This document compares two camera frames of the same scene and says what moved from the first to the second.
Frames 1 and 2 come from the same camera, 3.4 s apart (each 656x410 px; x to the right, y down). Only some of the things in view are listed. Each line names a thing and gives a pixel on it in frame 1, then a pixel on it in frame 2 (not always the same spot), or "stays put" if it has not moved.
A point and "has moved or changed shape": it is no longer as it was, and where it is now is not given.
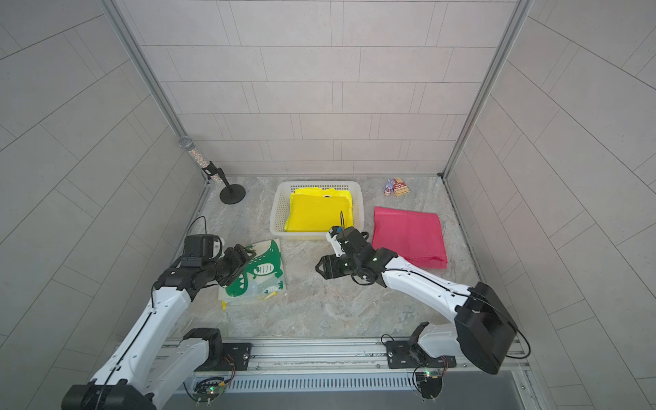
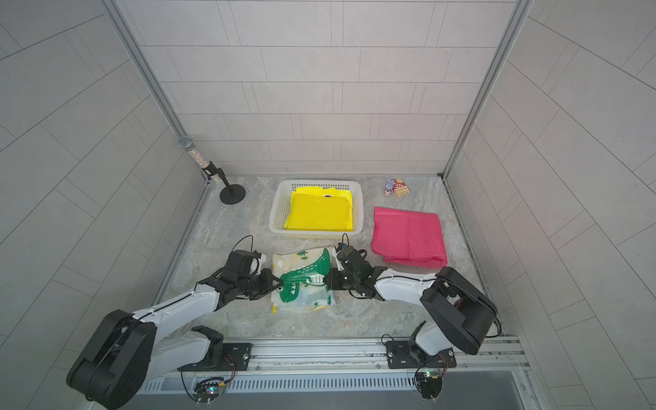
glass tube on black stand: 229,194 stays put
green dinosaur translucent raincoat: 262,278 has moved or changed shape
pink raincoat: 417,237 stays put
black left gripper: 243,254 to 269,285
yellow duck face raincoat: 319,194 stays put
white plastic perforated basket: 279,205 stays put
